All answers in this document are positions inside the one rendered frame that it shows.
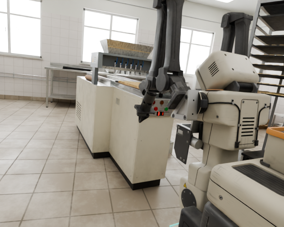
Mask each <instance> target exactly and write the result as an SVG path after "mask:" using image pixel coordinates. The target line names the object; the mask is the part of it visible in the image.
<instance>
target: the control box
mask: <svg viewBox="0 0 284 227"><path fill-rule="evenodd" d="M170 100H171V99H155V104H153V105H152V107H153V109H154V108H155V107H157V108H158V110H157V111H155V110H154V111H155V114H149V115H150V116H158V114H159V116H171V114H172V112H173V110H172V109H168V110H167V111H165V108H166V107H167V104H168V102H169V101H170ZM161 101H163V102H164V103H163V104H160V102H161ZM162 112H163V113H162ZM162 114H163V115H162Z"/></svg>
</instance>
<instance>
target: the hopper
mask: <svg viewBox="0 0 284 227"><path fill-rule="evenodd" d="M100 44H101V46H102V49H103V51H104V53H111V54H119V55H125V56H132V57H139V58H145V59H147V57H148V56H149V54H150V53H151V52H152V50H153V48H154V47H152V46H146V45H140V44H134V43H129V42H124V41H117V40H112V39H103V40H100Z"/></svg>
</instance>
